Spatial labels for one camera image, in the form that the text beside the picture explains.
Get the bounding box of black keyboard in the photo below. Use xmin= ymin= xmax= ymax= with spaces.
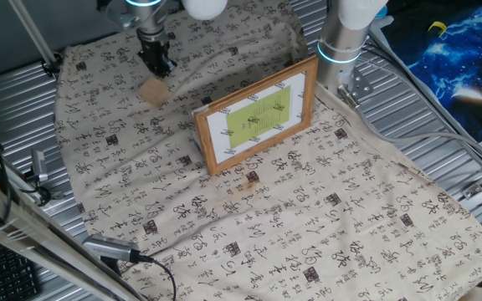
xmin=0 ymin=236 xmax=44 ymax=301

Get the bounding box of silver base mounting plate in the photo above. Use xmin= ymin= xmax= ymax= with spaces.
xmin=336 ymin=66 xmax=374 ymax=110

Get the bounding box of beige calligraphy print cloth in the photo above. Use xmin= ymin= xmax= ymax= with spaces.
xmin=54 ymin=0 xmax=482 ymax=301

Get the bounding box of small clamp-mounted camera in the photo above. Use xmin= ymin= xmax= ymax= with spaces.
xmin=30 ymin=149 xmax=50 ymax=183

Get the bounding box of grey metal pole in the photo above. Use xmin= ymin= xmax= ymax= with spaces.
xmin=7 ymin=0 xmax=58 ymax=68

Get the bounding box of grey depth camera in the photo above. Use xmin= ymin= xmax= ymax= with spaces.
xmin=82 ymin=234 xmax=141 ymax=277

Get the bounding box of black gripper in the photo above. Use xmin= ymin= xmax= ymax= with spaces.
xmin=138 ymin=37 xmax=179 ymax=79

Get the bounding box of black camera cable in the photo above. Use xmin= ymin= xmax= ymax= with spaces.
xmin=138 ymin=253 xmax=178 ymax=301

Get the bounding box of blue galaxy print mat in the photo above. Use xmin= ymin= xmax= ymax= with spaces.
xmin=381 ymin=3 xmax=482 ymax=143

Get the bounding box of wooden picture frame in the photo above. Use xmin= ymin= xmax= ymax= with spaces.
xmin=193 ymin=54 xmax=320 ymax=176

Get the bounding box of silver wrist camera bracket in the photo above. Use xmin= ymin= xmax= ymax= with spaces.
xmin=98 ymin=0 xmax=140 ymax=29

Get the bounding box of light wooden block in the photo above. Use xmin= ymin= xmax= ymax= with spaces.
xmin=139 ymin=77 xmax=171 ymax=108

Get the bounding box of aluminium frame bar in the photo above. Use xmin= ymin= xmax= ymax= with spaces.
xmin=0 ymin=169 xmax=141 ymax=301

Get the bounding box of black pole clamp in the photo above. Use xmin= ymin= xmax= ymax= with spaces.
xmin=41 ymin=52 xmax=64 ymax=79

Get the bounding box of grey base cable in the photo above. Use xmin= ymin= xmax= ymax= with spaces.
xmin=351 ymin=99 xmax=482 ymax=169

